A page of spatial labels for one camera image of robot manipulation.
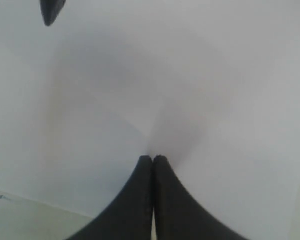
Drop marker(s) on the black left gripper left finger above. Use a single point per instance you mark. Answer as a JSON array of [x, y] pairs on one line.
[[130, 215]]

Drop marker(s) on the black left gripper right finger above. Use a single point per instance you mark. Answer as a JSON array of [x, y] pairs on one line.
[[178, 216]]

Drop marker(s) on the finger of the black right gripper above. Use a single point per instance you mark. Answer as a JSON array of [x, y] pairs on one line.
[[50, 10]]

